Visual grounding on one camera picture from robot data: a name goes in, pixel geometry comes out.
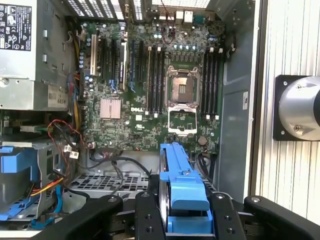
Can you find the grey metal disk bay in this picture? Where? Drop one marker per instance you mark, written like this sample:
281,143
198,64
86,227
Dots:
42,155

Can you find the silver rear port block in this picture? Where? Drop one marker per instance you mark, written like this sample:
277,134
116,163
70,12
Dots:
183,16

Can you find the round coin battery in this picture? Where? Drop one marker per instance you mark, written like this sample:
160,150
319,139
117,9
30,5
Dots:
202,140

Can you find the motherboard chipset heatsink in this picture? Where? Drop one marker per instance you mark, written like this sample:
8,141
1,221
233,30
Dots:
110,108

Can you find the white expansion slot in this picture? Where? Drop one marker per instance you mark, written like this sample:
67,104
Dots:
93,55

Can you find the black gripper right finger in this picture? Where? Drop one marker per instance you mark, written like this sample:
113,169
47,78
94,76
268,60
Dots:
225,220

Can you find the metal socket cover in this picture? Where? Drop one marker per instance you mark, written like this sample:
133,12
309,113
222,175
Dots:
182,107

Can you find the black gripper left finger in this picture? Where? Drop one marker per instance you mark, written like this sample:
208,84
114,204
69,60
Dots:
147,220

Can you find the perforated metal drive cage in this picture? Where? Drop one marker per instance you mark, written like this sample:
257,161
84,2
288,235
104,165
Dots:
100,193

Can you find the CPU socket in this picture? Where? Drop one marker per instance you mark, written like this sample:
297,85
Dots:
183,86

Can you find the blue plastic bay carrier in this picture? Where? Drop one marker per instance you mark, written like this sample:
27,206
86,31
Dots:
17,162

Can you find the black expansion slot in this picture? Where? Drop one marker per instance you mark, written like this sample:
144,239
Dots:
113,60
103,57
141,62

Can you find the expansion slot with silver latch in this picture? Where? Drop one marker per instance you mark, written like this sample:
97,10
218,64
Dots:
123,67

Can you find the black RAM slot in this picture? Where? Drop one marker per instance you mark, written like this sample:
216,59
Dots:
204,82
148,80
219,82
214,82
158,80
209,82
162,80
153,80

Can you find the open grey PC case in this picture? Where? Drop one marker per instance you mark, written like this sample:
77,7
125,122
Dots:
235,75

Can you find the hard disk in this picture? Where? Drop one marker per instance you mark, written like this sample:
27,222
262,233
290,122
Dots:
180,170

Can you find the grey power supply unit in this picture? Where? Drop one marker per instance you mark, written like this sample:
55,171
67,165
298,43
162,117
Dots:
42,75

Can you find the green motherboard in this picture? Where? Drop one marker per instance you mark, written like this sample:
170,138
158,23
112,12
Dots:
150,135

